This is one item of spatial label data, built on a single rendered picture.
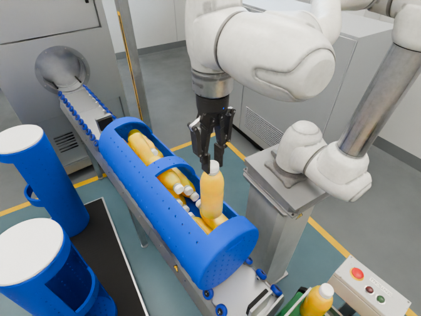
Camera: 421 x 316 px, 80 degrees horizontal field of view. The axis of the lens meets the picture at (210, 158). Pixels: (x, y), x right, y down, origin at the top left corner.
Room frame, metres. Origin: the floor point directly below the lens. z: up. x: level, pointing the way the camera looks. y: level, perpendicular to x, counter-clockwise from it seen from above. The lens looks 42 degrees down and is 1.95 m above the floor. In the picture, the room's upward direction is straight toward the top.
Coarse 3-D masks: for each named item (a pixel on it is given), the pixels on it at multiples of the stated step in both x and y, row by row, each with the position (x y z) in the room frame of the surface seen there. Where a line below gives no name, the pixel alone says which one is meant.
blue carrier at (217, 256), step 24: (120, 120) 1.08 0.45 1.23; (120, 144) 0.91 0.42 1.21; (120, 168) 0.81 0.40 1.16; (144, 168) 0.75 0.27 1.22; (168, 168) 0.74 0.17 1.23; (192, 168) 0.81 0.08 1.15; (144, 192) 0.65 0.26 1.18; (168, 192) 0.61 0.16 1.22; (168, 216) 0.53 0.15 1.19; (240, 216) 0.52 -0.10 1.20; (168, 240) 0.48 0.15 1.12; (192, 240) 0.43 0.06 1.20; (216, 240) 0.42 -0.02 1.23; (240, 240) 0.44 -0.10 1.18; (192, 264) 0.37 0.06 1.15; (216, 264) 0.38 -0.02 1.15; (240, 264) 0.45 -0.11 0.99
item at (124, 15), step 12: (120, 0) 1.65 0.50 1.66; (120, 12) 1.64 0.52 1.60; (120, 24) 1.66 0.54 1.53; (132, 24) 1.67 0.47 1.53; (132, 36) 1.66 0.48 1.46; (132, 48) 1.65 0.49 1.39; (132, 60) 1.64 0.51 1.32; (132, 72) 1.64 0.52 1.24; (144, 96) 1.66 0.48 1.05; (144, 108) 1.65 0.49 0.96; (144, 120) 1.64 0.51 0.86
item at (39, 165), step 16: (48, 144) 1.23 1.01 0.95; (0, 160) 1.06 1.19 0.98; (16, 160) 1.06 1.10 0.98; (32, 160) 1.10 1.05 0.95; (48, 160) 1.16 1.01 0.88; (32, 176) 1.07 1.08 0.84; (48, 176) 1.12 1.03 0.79; (64, 176) 1.21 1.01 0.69; (48, 192) 1.08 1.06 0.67; (64, 192) 1.14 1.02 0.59; (48, 208) 1.06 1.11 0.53; (64, 208) 1.10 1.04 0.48; (80, 208) 1.19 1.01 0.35; (64, 224) 1.07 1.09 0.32; (80, 224) 1.13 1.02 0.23
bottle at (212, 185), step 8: (208, 176) 0.50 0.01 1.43; (216, 176) 0.50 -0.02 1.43; (200, 184) 0.50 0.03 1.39; (208, 184) 0.49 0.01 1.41; (216, 184) 0.49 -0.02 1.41; (200, 192) 0.50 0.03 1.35; (208, 192) 0.48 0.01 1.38; (216, 192) 0.48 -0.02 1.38; (200, 200) 0.51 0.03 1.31; (208, 200) 0.48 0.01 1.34; (216, 200) 0.48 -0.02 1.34; (208, 208) 0.48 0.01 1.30; (216, 208) 0.48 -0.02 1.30; (208, 216) 0.48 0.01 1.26; (216, 216) 0.48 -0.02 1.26
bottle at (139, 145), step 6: (138, 132) 1.01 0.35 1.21; (132, 138) 0.97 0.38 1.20; (138, 138) 0.97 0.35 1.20; (132, 144) 0.95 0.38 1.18; (138, 144) 0.94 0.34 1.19; (144, 144) 0.95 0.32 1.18; (138, 150) 0.92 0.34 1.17; (144, 150) 0.92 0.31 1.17; (150, 150) 0.93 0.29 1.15; (138, 156) 0.90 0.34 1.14; (144, 156) 0.89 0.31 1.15; (150, 156) 0.90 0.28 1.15; (144, 162) 0.87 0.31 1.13
